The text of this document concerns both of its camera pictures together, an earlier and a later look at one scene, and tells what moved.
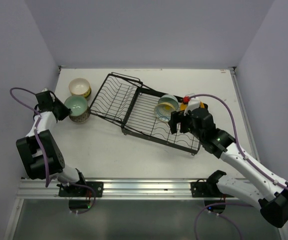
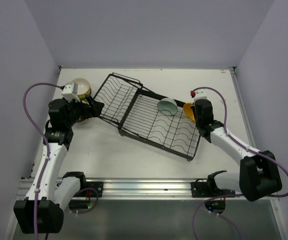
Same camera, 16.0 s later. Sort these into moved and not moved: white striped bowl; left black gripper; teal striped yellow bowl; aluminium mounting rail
Moved: teal striped yellow bowl; left black gripper
Not moved: aluminium mounting rail; white striped bowl
